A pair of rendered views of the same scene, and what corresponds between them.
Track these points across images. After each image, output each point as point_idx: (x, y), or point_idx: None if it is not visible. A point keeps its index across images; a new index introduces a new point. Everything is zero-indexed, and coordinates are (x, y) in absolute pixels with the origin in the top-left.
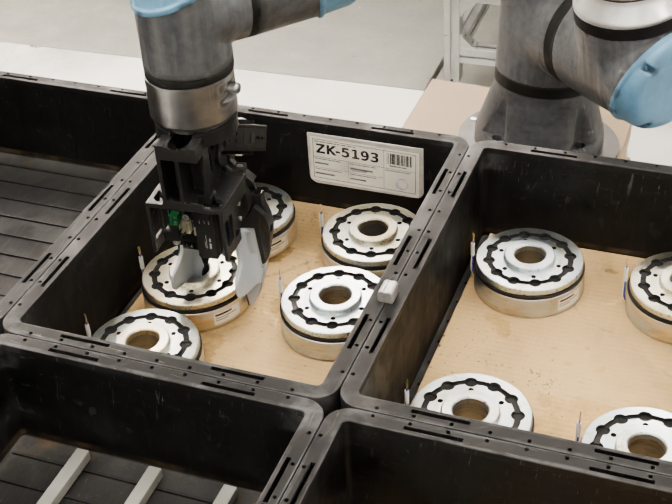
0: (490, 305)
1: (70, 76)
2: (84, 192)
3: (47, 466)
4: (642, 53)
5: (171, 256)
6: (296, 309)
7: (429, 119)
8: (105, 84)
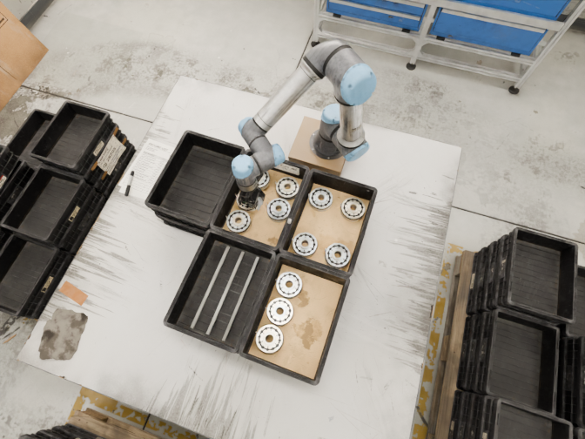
0: (312, 207)
1: (208, 94)
2: (219, 163)
3: (221, 248)
4: (351, 151)
5: None
6: (270, 211)
7: (302, 133)
8: (218, 98)
